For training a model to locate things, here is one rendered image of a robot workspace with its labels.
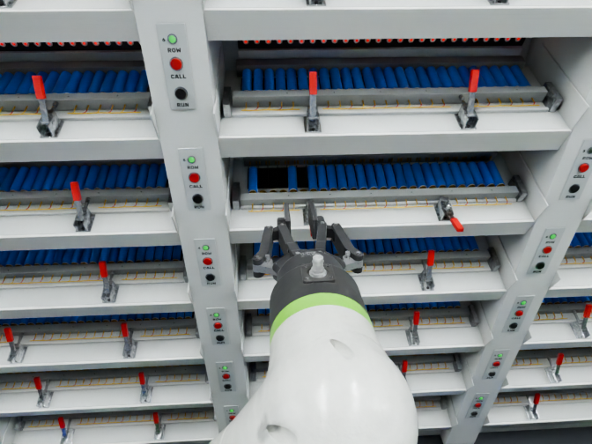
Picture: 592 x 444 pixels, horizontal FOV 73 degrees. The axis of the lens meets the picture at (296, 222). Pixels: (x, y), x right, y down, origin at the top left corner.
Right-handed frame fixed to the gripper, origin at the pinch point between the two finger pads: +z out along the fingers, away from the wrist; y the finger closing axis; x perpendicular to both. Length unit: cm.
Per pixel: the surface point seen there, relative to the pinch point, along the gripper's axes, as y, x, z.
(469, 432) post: -54, 87, 29
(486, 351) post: -49, 48, 22
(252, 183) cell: 8.0, 1.8, 23.5
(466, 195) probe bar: -34.9, 4.2, 19.1
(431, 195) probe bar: -27.6, 3.9, 19.0
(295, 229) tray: -0.2, 8.8, 15.8
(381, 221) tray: -17.1, 8.1, 16.5
